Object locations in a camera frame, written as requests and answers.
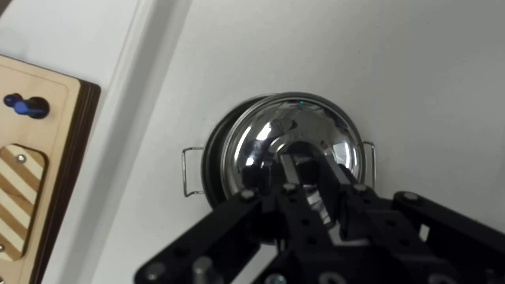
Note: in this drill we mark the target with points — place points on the wooden busy board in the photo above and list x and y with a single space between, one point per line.
53 159

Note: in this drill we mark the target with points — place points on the small steel pot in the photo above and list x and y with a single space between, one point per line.
211 168

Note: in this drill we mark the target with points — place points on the small steel pot lid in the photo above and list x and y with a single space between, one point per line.
253 143

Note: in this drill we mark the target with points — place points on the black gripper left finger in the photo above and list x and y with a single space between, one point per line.
231 238

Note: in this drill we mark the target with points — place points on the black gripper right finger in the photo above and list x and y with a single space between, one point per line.
411 238

